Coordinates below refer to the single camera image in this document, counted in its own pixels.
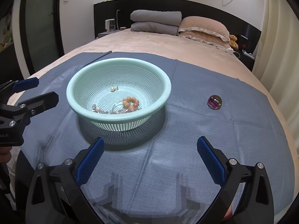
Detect silver hoop bangle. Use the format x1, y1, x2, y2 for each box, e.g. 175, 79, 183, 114
110, 100, 131, 114

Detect left hand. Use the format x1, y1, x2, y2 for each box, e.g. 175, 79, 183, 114
0, 147, 12, 163

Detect mint green plastic basket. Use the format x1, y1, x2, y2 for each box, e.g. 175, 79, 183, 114
66, 58, 171, 131

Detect blue grey cloth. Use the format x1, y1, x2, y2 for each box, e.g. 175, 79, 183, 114
17, 51, 295, 224

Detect iridescent purple glass stone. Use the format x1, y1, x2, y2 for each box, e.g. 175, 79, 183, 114
207, 95, 222, 110

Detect white bedside appliance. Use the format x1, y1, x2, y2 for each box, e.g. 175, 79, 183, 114
105, 19, 115, 32

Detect cream curtain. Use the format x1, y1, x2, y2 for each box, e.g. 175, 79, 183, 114
253, 0, 298, 146

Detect black bedside table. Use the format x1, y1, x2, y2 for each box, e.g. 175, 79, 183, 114
237, 50, 255, 72

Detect lower grey folded blanket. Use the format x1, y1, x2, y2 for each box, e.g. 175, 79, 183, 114
130, 22, 178, 36

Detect grey folded blanket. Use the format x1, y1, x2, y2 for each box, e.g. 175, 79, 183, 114
130, 10, 182, 26
130, 22, 178, 36

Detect brown teddy bear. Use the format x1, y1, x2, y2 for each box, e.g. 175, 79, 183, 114
229, 34, 239, 50

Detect upper grey folded blanket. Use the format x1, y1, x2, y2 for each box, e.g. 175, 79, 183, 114
130, 10, 182, 26

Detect black headboard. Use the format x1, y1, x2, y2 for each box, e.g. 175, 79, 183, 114
93, 0, 261, 71

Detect pink frilled pillow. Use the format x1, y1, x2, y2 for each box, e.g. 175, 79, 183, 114
178, 16, 230, 42

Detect pale crystal bead bracelet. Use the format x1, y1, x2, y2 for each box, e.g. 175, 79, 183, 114
91, 103, 141, 115

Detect orange bead bracelet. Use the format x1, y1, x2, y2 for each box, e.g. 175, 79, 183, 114
121, 96, 141, 112

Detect white charger with cable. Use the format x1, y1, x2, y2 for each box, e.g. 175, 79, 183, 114
225, 48, 240, 59

